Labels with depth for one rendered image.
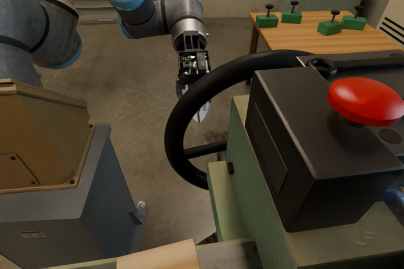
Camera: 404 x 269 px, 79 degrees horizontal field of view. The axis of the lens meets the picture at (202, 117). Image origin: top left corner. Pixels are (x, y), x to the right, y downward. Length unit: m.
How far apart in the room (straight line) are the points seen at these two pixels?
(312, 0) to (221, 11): 1.18
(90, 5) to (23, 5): 2.54
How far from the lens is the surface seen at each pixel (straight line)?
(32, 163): 0.66
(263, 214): 0.17
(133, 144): 1.51
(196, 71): 0.55
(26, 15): 0.67
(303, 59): 0.19
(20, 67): 0.60
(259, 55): 0.29
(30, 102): 0.55
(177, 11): 0.69
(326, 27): 1.53
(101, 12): 3.20
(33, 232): 0.79
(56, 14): 0.78
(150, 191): 1.29
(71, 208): 0.68
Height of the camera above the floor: 1.09
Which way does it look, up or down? 42 degrees down
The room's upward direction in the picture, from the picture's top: straight up
